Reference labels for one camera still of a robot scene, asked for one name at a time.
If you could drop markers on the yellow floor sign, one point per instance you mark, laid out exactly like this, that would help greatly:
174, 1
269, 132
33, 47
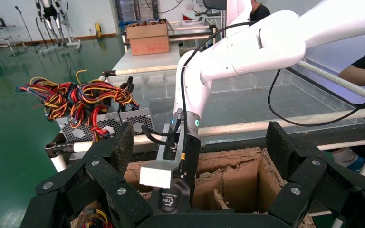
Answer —
98, 30

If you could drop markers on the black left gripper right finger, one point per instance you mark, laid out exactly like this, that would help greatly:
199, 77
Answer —
324, 195

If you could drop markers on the white robot column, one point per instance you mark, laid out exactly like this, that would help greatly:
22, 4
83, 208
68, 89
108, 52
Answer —
237, 12

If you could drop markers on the brown cardboard box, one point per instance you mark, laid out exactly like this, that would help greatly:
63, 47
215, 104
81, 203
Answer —
148, 44

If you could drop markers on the worn cardboard divider box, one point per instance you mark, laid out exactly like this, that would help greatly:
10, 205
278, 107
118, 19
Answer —
239, 182

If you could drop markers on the person in black shirt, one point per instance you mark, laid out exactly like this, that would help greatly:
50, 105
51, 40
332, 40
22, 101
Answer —
261, 12

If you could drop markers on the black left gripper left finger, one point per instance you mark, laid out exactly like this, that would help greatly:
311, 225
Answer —
81, 195

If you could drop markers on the black microphone stand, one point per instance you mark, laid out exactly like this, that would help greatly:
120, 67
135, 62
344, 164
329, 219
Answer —
17, 8

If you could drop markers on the white work table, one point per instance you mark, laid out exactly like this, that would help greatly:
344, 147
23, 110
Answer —
144, 61

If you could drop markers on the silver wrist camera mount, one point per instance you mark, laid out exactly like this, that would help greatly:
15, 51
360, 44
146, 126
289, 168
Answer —
157, 176

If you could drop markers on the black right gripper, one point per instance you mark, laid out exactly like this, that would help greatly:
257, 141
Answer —
176, 201

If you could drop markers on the operator bare forearm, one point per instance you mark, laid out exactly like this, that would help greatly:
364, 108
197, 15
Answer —
358, 75

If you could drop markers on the robot on white stand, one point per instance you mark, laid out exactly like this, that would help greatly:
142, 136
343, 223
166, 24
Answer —
48, 12

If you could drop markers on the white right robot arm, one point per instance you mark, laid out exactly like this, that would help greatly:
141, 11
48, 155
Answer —
264, 47

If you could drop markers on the clear acrylic compartment tray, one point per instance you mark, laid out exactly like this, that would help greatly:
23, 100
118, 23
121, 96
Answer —
264, 104

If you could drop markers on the storage shelves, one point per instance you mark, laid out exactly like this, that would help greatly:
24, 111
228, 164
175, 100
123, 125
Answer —
135, 9

